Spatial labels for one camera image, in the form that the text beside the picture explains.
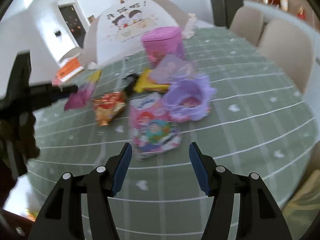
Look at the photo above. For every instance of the middle beige chair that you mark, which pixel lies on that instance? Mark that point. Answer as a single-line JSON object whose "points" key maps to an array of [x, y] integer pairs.
{"points": [[289, 48]]}

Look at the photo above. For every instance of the green checkered tablecloth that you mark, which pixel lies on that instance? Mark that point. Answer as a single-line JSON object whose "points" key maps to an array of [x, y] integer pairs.
{"points": [[258, 122]]}

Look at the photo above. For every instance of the yellow snack bag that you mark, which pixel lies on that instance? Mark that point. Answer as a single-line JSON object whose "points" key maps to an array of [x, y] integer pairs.
{"points": [[146, 84]]}

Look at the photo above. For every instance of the red chip bag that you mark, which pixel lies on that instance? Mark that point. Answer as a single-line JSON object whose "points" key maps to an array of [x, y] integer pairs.
{"points": [[108, 106]]}

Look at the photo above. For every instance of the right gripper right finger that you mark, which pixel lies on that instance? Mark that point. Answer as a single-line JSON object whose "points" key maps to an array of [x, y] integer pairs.
{"points": [[242, 206]]}

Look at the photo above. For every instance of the pink snack wrapper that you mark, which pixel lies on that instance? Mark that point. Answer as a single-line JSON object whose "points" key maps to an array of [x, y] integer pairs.
{"points": [[80, 99]]}

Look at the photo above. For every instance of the pink toy bucket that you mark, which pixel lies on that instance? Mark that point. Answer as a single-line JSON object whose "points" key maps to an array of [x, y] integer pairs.
{"points": [[162, 41]]}

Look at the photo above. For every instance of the far beige chair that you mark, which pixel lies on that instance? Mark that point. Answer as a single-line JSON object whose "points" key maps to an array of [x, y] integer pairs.
{"points": [[248, 23]]}

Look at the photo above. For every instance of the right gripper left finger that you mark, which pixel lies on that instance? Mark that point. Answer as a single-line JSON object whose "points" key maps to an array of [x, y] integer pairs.
{"points": [[62, 213]]}

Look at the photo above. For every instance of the mesh food cover tent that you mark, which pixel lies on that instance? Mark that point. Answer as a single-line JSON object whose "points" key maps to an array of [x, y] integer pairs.
{"points": [[117, 32]]}

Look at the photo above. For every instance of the orange tissue box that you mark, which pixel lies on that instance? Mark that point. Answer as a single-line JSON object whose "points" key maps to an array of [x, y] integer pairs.
{"points": [[69, 68]]}

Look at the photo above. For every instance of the beige chair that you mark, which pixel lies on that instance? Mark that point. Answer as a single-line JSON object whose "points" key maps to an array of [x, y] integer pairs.
{"points": [[289, 48], [248, 23]]}

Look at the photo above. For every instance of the pink cartoon milk carton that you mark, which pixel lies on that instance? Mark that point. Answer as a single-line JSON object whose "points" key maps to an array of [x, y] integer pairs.
{"points": [[151, 130]]}

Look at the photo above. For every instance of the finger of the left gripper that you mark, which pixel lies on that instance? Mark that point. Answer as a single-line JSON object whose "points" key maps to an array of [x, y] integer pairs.
{"points": [[44, 95]]}

